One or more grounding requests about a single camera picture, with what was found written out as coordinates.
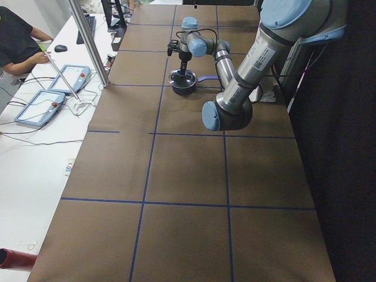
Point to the person in black shirt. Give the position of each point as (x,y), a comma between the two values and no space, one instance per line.
(19,50)

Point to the aluminium frame post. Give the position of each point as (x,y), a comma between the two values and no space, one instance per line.
(88,41)

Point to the black computer mouse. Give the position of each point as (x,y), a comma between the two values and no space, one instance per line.
(60,48)

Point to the lower teach pendant tablet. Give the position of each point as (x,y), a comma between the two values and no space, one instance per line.
(41,108)

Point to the black monitor stand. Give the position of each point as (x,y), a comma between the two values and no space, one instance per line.
(113,15)

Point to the teach pendant tablet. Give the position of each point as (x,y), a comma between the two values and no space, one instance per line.
(77,77)
(41,108)

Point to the red cylinder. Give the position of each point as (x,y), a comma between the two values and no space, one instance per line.
(17,260)

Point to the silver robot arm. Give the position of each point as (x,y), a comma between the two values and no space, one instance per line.
(282,24)

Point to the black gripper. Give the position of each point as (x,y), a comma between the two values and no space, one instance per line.
(184,56)

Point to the silver metal rod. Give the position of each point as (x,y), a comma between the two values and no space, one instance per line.
(42,48)

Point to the upper teach pendant tablet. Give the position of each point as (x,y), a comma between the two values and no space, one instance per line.
(77,77)

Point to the dark blue saucepan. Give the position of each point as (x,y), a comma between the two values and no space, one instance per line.
(184,92)

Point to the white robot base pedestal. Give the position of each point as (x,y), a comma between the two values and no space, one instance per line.
(264,92)

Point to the glass pot lid blue knob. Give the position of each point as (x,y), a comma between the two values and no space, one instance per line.
(182,81)

